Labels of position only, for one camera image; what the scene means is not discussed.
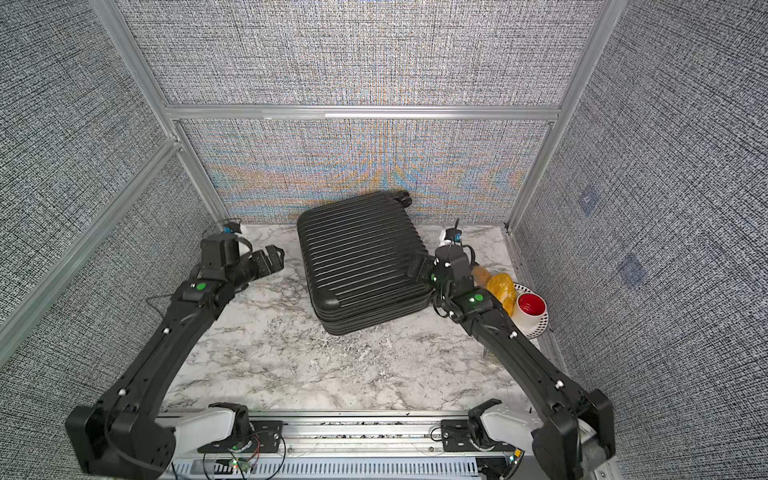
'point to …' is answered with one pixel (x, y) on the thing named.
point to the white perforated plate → (521, 289)
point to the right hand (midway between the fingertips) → (425, 246)
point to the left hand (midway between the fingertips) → (274, 253)
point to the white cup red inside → (528, 311)
